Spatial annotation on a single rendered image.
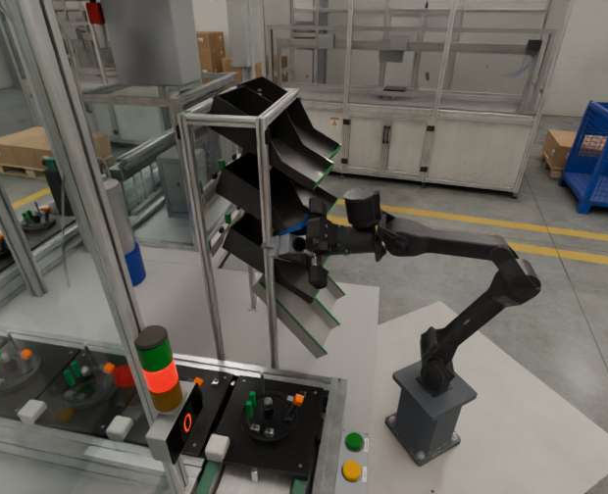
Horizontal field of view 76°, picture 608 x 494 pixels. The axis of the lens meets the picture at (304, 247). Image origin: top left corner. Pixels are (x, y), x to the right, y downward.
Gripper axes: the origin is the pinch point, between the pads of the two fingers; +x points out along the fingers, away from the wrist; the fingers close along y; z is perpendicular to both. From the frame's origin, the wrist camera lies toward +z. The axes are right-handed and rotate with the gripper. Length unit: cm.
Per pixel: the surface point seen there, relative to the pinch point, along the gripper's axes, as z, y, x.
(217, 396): -24.2, 33.0, 28.3
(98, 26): -24, -107, 93
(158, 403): 15.1, 30.9, 18.7
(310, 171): -3.6, -18.8, -2.5
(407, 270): -250, -50, -19
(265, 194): 1.4, -11.7, 6.5
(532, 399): -62, 34, -55
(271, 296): -19.4, 7.7, 12.2
